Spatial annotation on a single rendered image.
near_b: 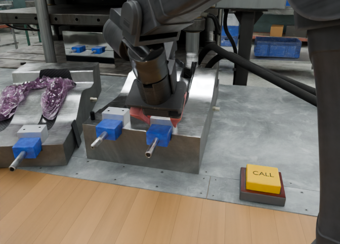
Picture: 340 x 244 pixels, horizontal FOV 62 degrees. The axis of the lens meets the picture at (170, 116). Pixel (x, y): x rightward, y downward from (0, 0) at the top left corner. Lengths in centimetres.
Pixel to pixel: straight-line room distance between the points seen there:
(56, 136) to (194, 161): 31
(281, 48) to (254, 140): 359
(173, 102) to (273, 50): 384
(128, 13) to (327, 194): 30
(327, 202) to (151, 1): 29
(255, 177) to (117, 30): 36
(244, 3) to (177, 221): 105
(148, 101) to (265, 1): 96
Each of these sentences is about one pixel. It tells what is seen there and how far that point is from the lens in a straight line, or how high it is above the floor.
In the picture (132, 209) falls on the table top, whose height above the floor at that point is 80.
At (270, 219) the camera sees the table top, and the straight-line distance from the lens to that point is 55.
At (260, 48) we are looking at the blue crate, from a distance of 428.
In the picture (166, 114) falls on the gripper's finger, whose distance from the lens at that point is 50.
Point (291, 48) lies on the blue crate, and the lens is 432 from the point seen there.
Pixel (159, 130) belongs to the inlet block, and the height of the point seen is 90.
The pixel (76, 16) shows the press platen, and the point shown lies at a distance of 152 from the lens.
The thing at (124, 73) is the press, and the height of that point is 79.
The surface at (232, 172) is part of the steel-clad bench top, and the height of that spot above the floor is 80.
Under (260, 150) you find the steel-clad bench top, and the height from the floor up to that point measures 80.
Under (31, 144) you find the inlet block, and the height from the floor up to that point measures 87.
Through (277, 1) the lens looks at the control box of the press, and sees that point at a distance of 137.
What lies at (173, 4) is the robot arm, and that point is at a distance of 35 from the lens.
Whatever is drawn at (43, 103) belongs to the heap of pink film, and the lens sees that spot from 80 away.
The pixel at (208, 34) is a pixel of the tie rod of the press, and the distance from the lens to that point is 194.
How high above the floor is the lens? 116
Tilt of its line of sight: 25 degrees down
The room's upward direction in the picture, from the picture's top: straight up
